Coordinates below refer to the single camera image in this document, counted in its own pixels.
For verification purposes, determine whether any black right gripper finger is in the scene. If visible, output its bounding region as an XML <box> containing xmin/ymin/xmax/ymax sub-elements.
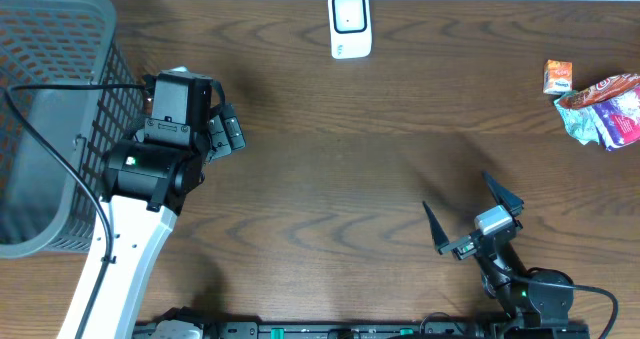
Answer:
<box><xmin>422</xmin><ymin>201</ymin><xmax>449</xmax><ymax>249</ymax></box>
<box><xmin>482</xmin><ymin>171</ymin><xmax>524</xmax><ymax>217</ymax></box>

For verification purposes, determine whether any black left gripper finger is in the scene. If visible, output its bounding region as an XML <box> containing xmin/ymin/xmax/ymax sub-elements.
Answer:
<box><xmin>206</xmin><ymin>116</ymin><xmax>232</xmax><ymax>163</ymax></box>
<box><xmin>220</xmin><ymin>104</ymin><xmax>246</xmax><ymax>151</ymax></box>

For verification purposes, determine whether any teal snack packet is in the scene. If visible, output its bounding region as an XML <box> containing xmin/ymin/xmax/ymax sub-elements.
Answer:
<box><xmin>554</xmin><ymin>91</ymin><xmax>600</xmax><ymax>145</ymax></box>

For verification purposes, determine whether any pink purple pad package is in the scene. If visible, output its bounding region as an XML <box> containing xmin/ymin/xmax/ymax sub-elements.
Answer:
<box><xmin>592</xmin><ymin>86</ymin><xmax>639</xmax><ymax>151</ymax></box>

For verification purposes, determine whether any small orange snack box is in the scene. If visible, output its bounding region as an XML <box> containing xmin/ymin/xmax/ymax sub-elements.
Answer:
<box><xmin>543</xmin><ymin>60</ymin><xmax>573</xmax><ymax>95</ymax></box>

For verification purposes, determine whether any orange chocolate bar wrapper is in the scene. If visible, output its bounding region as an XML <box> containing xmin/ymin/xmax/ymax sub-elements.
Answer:
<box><xmin>559</xmin><ymin>73</ymin><xmax>639</xmax><ymax>109</ymax></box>

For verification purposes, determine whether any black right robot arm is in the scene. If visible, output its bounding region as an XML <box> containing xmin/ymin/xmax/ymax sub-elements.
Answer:
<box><xmin>424</xmin><ymin>172</ymin><xmax>574</xmax><ymax>329</ymax></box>

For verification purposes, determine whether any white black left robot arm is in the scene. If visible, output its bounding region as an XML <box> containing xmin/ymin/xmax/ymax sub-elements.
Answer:
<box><xmin>58</xmin><ymin>69</ymin><xmax>246</xmax><ymax>338</ymax></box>

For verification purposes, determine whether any grey plastic basket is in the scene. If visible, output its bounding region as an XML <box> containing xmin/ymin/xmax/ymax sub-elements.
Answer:
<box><xmin>1</xmin><ymin>0</ymin><xmax>144</xmax><ymax>259</ymax></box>

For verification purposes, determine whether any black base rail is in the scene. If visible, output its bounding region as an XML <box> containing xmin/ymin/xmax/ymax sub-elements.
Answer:
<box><xmin>132</xmin><ymin>320</ymin><xmax>591</xmax><ymax>339</ymax></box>

